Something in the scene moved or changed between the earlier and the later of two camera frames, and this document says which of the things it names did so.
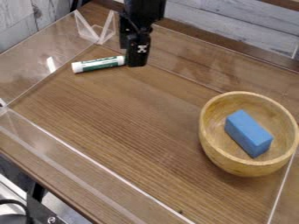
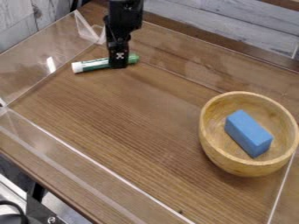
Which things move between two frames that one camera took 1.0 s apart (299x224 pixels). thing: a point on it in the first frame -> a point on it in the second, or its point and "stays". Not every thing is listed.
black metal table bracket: (39, 213) stays
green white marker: (98, 63) stays
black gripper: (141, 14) -> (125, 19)
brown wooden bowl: (270, 115) stays
